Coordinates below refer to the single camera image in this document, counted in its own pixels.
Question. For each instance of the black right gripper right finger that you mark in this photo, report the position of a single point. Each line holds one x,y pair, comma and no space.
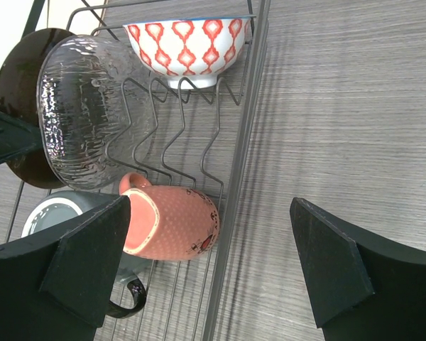
361,286

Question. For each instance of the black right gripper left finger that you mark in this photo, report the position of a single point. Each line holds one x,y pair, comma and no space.
56,284

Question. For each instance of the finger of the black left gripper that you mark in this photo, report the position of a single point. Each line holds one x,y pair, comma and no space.
17,138

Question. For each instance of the red floral plate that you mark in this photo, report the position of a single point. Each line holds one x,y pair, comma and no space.
18,99

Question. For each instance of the clear textured glass bowl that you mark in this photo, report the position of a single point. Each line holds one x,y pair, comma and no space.
94,120

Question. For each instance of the grey ceramic mug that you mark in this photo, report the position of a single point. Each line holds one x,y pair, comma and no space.
66,204

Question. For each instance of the pink dotted ceramic mug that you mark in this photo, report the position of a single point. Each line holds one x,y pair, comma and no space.
168,222

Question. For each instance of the white bowl red diamond pattern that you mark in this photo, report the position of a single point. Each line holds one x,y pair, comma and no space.
189,52

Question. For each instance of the grey wire dish rack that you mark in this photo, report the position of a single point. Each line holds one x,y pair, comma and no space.
201,138

